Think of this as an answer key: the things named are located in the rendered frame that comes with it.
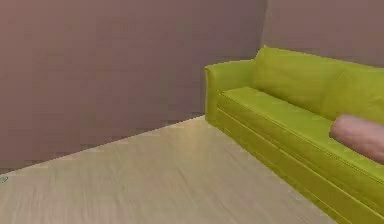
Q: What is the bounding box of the lime green sofa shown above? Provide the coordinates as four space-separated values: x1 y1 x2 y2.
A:
203 45 384 224

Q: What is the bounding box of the pink cushion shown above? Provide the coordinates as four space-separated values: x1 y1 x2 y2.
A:
329 114 384 165

